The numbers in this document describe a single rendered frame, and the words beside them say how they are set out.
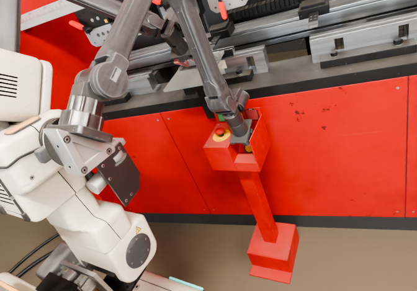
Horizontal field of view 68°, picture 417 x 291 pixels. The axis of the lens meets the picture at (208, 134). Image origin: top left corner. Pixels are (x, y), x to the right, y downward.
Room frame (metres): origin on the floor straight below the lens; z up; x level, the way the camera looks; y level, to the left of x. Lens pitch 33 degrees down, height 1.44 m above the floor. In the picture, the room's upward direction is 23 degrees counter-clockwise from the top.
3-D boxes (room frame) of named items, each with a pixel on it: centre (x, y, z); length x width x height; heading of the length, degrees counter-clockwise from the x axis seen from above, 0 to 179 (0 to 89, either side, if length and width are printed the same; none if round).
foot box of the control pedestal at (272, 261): (0.94, -0.07, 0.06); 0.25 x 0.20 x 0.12; 143
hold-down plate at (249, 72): (1.22, -0.13, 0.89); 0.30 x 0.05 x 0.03; 60
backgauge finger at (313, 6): (1.21, -0.58, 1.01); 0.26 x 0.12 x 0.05; 150
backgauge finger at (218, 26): (1.42, -0.21, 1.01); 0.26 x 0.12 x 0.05; 150
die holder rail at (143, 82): (1.57, 0.35, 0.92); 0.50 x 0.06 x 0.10; 60
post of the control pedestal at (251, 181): (0.97, -0.09, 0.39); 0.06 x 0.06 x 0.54; 53
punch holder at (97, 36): (1.50, 0.25, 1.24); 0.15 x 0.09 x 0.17; 60
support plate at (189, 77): (1.16, -0.05, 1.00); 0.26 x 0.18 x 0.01; 150
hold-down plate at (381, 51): (0.94, -0.62, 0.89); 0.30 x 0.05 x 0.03; 60
